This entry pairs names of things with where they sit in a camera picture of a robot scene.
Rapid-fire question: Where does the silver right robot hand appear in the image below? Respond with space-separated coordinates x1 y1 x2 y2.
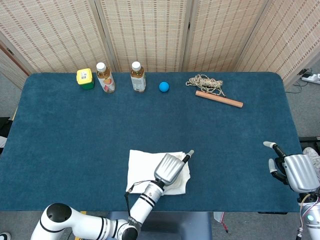
262 140 320 193

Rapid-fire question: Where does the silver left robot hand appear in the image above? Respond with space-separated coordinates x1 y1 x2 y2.
153 149 195 186

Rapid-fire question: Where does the white T-shirt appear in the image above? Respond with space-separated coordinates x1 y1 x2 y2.
125 149 191 196

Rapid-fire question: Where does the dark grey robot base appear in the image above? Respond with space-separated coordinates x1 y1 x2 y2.
104 211 213 240

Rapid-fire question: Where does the white sneaker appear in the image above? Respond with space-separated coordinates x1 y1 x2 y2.
302 146 320 165

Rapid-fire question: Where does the black metal stand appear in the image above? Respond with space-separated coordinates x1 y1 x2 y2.
298 136 320 151

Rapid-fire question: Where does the brown cardboard tube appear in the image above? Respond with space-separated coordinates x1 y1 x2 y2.
195 90 244 109

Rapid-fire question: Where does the tea bottle with text label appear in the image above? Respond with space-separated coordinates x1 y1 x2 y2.
130 61 147 93

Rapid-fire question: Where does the white power strip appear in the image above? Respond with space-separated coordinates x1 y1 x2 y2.
301 72 320 85

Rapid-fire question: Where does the blue table cloth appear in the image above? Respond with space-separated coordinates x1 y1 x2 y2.
0 71 317 213

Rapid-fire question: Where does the tea bottle with fruit label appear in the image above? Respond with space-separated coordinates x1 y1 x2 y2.
96 62 116 94

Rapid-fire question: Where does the green jar with yellow lid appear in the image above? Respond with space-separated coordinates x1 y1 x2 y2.
76 68 96 91

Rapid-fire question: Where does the woven bamboo folding screen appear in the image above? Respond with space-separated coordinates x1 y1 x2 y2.
0 0 320 87

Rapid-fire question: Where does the black bag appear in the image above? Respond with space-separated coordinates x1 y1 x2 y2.
0 116 12 137

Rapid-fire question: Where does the beige rope bundle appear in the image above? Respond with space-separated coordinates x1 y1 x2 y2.
185 74 226 98

